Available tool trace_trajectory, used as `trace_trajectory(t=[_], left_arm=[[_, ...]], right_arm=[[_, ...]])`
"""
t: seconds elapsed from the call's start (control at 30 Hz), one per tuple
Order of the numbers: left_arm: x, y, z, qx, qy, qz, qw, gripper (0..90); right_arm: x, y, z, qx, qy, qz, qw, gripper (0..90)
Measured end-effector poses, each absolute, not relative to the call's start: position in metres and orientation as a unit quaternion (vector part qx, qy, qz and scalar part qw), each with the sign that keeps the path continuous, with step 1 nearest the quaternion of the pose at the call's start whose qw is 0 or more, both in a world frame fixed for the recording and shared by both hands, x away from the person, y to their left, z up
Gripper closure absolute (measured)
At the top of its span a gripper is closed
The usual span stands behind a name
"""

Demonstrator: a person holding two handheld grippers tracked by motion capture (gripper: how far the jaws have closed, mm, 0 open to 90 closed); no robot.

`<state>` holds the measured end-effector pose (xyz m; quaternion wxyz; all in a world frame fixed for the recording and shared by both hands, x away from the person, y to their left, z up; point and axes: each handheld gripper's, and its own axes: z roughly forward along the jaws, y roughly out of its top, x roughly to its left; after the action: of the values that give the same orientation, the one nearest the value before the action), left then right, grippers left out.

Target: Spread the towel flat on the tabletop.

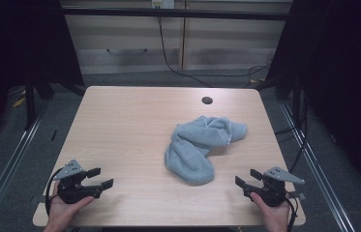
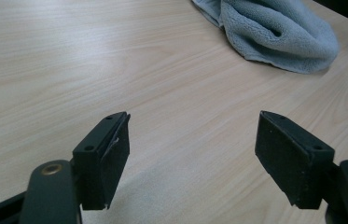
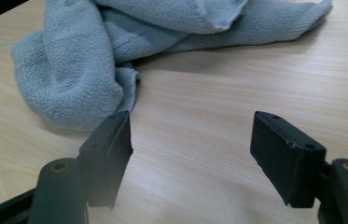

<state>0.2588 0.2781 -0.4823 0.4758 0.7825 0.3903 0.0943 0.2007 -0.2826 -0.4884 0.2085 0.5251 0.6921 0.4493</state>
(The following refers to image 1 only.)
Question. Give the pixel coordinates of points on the dark curtain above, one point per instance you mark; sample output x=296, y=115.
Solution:
x=345, y=80
x=13, y=48

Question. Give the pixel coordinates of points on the white wall socket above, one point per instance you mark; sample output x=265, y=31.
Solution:
x=163, y=3

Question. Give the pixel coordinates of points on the white cabinet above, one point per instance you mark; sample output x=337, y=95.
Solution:
x=126, y=35

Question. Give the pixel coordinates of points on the small black stick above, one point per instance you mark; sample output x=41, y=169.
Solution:
x=54, y=135

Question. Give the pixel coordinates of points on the yellow floor tape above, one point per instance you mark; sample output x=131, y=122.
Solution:
x=19, y=102

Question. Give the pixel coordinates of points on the person's left hand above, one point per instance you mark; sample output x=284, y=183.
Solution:
x=62, y=214

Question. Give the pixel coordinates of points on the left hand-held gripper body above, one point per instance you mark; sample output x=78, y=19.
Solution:
x=71, y=191

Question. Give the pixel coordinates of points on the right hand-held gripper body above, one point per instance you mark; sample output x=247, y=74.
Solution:
x=273, y=193

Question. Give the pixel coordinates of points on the black stand post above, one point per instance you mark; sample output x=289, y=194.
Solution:
x=30, y=103

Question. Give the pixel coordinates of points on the person's right hand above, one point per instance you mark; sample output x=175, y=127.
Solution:
x=275, y=217

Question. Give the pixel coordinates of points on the light blue towel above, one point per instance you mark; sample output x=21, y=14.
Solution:
x=191, y=151

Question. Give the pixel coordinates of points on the metal floor rail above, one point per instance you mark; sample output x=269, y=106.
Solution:
x=320, y=180
x=7, y=170

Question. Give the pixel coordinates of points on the black horizontal bar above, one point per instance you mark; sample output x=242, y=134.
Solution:
x=120, y=13

